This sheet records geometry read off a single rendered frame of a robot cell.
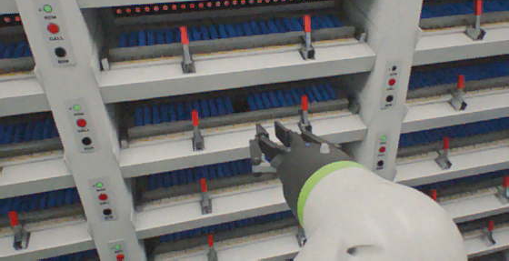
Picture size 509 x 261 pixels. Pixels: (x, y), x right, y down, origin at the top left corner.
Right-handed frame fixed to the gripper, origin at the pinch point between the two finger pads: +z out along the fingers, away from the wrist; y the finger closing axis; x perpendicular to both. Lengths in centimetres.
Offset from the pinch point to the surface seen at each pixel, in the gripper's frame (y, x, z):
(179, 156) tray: -17.0, -8.5, 20.7
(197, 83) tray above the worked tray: -10.9, 8.2, 17.6
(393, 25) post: 33.4, 16.1, 15.3
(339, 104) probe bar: 25.3, -2.9, 26.0
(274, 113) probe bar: 7.7, -2.8, 26.0
